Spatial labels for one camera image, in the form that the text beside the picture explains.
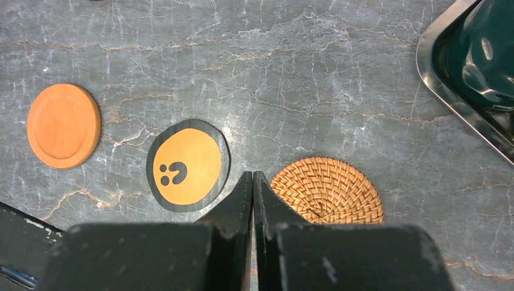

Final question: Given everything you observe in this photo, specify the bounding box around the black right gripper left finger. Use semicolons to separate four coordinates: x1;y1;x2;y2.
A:
36;172;253;290

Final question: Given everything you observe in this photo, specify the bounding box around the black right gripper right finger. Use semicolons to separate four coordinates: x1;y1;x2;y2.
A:
253;172;454;290

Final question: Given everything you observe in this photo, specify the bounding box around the dark green mug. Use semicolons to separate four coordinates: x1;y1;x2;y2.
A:
447;1;513;112

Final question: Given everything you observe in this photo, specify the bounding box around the woven rattan coaster near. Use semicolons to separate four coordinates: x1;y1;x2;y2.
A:
270;156;384;224

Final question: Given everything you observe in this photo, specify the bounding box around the orange black felt coaster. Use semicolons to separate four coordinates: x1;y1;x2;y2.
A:
146;119;230;212

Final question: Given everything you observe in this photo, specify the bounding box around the light orange wooden coaster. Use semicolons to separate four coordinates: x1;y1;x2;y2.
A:
27;83;102;169

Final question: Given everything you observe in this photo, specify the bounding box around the metal serving tray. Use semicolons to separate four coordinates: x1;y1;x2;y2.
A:
416;1;513;164

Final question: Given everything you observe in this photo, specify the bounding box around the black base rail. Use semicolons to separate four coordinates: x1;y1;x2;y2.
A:
1;202;62;290

